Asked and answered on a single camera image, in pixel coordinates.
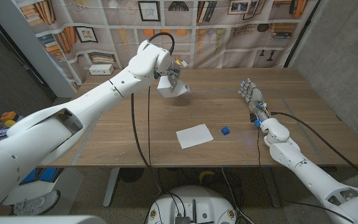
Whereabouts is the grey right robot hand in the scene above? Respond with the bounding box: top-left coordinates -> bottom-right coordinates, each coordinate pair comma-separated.
237,77 -> 270,121

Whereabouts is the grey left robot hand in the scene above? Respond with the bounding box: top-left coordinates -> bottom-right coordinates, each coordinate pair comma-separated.
162,61 -> 182,93

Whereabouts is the white milk carton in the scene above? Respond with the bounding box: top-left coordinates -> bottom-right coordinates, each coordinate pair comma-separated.
157,75 -> 190,99

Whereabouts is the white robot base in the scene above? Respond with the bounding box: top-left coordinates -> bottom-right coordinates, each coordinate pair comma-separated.
147,185 -> 238,224

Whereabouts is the printed bookshelf backdrop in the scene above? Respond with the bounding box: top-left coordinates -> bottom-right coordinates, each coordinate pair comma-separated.
11,0 -> 319,91

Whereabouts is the white paper sheet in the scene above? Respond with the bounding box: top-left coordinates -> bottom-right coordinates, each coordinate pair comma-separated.
175,123 -> 214,150

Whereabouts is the white power strip box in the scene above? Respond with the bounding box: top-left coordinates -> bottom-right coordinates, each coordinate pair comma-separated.
88,63 -> 115,76

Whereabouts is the black backdrop stand pole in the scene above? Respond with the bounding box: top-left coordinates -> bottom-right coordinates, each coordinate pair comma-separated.
283,0 -> 321,68

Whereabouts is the yellow object under table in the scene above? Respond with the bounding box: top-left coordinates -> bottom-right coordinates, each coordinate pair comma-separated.
198,169 -> 216,184

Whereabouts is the white table leg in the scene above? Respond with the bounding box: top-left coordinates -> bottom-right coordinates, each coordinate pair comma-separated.
261,167 -> 281,208
103,167 -> 121,208

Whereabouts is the white floor board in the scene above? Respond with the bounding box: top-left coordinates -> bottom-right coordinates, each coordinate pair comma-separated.
1,167 -> 85,207

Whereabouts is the blue floor pad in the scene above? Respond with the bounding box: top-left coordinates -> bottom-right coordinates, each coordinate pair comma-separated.
19,167 -> 59,185

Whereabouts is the orange toy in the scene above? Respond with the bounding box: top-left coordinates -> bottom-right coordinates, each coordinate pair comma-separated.
0,111 -> 17,123

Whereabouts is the grey white sneaker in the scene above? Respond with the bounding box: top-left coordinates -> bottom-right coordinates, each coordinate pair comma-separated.
12,189 -> 61,217

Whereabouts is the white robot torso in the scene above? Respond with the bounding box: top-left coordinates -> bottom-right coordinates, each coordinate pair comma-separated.
0,215 -> 107,224

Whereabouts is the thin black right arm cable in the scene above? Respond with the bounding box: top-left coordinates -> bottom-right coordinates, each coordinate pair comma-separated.
255,126 -> 272,187

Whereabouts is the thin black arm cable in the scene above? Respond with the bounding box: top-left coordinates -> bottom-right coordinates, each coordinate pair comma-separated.
147,86 -> 154,167
255,126 -> 272,187

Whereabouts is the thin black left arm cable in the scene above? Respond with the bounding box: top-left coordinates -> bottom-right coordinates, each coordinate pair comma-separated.
147,86 -> 154,167

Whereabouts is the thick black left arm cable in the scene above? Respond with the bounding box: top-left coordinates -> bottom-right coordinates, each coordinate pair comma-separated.
130,32 -> 176,195

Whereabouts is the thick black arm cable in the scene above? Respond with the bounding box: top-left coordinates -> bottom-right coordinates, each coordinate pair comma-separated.
270,111 -> 358,187
130,32 -> 176,195

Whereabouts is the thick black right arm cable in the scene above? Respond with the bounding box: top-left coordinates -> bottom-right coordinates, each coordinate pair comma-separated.
270,111 -> 358,187

